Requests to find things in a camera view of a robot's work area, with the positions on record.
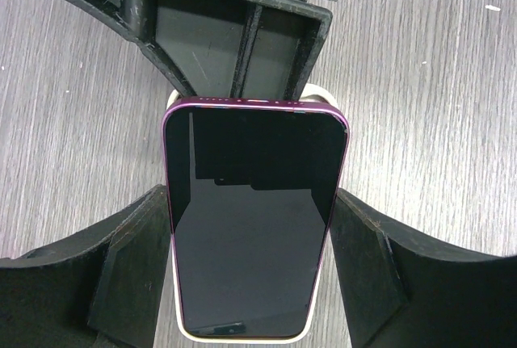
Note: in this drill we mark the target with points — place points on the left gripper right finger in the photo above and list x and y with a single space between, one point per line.
403 288

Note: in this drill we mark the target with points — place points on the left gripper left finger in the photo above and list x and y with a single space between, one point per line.
100 287

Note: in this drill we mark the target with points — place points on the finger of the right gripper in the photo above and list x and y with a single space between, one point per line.
263 49

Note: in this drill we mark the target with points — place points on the purple smartphone black screen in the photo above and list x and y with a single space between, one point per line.
254 219

